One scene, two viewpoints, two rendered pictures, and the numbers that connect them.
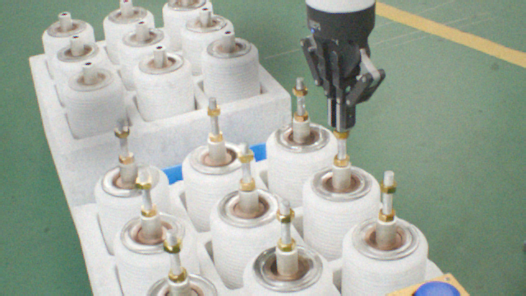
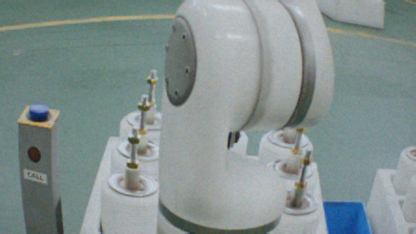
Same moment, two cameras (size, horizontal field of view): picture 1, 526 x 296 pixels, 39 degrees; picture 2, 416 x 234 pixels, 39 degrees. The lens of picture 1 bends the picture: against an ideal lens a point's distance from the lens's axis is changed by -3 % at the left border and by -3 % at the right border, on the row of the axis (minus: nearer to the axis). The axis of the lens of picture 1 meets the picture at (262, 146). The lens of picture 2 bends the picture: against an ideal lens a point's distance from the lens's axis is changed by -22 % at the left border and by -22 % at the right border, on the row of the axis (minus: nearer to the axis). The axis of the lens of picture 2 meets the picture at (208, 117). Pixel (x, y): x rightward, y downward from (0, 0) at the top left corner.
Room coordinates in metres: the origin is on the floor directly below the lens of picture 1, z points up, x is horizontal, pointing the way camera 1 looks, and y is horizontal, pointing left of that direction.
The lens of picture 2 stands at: (1.03, -0.95, 0.73)
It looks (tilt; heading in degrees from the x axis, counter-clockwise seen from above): 22 degrees down; 108
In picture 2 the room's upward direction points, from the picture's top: 8 degrees clockwise
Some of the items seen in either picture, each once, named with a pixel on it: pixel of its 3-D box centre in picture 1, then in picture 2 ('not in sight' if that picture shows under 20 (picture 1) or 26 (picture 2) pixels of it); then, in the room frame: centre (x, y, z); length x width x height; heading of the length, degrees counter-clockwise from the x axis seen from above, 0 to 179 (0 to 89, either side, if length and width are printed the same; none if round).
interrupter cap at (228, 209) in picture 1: (249, 208); not in sight; (0.74, 0.02, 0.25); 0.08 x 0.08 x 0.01
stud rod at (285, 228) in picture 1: (286, 231); (142, 119); (0.63, -0.02, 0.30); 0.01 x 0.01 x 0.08; 1
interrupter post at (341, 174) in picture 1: (341, 174); not in sight; (0.78, -0.09, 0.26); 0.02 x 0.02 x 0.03
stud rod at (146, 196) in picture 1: (146, 197); not in sight; (0.70, 0.13, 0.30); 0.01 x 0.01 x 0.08; 26
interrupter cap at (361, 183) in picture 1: (341, 183); not in sight; (0.78, -0.09, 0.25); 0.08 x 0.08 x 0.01
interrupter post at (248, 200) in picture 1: (248, 199); not in sight; (0.74, 0.02, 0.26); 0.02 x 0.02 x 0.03
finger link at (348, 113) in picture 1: (352, 110); not in sight; (0.76, -0.10, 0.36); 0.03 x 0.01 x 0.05; 30
